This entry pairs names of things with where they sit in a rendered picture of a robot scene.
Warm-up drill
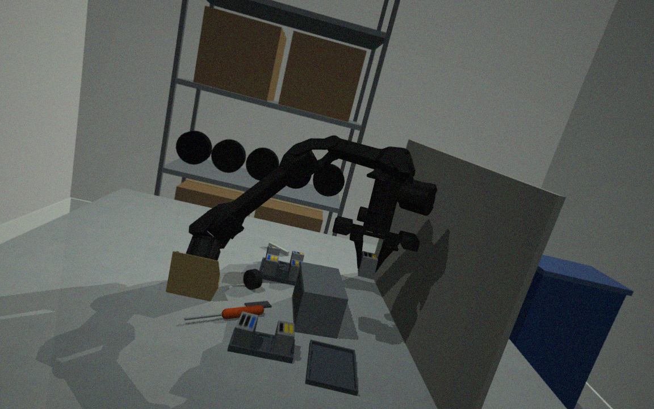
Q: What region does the orange-handled screwdriver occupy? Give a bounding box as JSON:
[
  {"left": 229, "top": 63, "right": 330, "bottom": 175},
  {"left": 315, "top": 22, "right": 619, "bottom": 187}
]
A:
[{"left": 184, "top": 305, "right": 264, "bottom": 320}]

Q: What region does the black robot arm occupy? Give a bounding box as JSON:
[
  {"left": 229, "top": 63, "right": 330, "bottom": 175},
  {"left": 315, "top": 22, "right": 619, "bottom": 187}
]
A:
[{"left": 186, "top": 135, "right": 438, "bottom": 260}]

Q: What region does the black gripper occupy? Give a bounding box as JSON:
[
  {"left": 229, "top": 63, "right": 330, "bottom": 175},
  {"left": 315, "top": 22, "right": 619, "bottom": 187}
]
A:
[{"left": 332, "top": 200, "right": 420, "bottom": 272}]

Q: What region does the black short cylinder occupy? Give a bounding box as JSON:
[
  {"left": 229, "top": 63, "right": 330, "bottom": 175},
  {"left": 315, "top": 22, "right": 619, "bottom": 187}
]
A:
[{"left": 244, "top": 269, "right": 263, "bottom": 290}]

